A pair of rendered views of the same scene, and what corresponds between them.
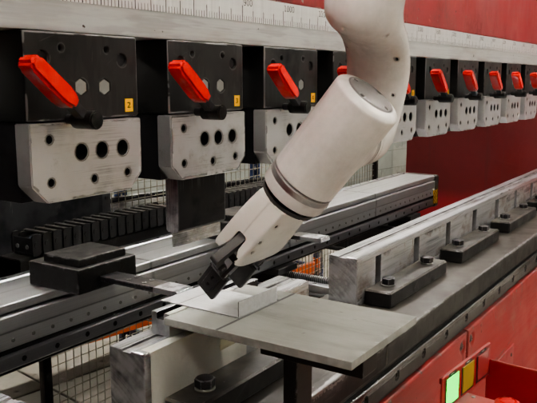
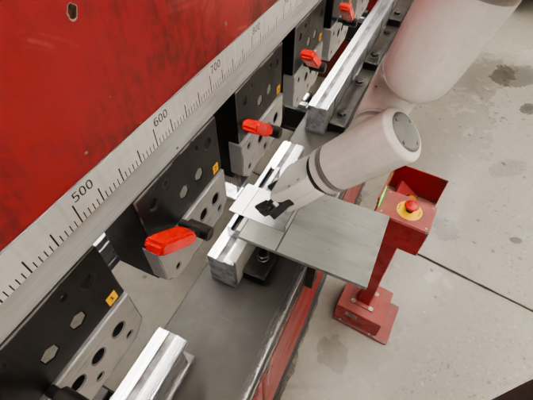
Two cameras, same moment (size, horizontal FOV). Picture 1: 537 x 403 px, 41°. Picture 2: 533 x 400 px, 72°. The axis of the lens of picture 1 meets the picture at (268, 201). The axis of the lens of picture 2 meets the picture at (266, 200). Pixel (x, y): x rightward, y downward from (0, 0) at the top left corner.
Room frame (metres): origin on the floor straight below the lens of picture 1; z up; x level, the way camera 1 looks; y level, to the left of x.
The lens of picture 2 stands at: (0.44, 0.13, 1.60)
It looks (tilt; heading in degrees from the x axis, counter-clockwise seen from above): 50 degrees down; 352
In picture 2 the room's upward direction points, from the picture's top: straight up
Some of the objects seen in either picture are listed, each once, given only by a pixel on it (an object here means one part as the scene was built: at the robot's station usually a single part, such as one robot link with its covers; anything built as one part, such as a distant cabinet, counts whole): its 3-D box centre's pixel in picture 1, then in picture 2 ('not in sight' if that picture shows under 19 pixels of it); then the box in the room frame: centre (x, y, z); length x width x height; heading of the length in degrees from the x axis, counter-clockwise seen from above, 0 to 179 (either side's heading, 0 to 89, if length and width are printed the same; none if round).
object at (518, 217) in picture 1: (514, 218); (400, 9); (2.09, -0.73, 0.89); 0.30 x 0.05 x 0.03; 147
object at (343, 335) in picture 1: (290, 321); (315, 227); (0.87, -0.03, 1.00); 0.26 x 0.18 x 0.01; 57
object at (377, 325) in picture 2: not in sight; (368, 306); (1.06, -0.41, 0.06); 0.25 x 0.20 x 0.12; 52
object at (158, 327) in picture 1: (208, 304); (255, 199); (0.97, 0.08, 0.99); 0.20 x 0.03 x 0.03; 147
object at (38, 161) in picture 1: (61, 115); (164, 194); (0.76, 0.22, 1.26); 0.15 x 0.09 x 0.17; 147
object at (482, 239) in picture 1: (471, 244); (379, 48); (1.76, -0.51, 0.89); 0.30 x 0.05 x 0.03; 147
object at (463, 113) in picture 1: (451, 95); not in sight; (1.76, -0.44, 1.26); 0.15 x 0.09 x 0.17; 147
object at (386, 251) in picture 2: not in sight; (379, 266); (1.08, -0.39, 0.39); 0.05 x 0.05 x 0.54; 52
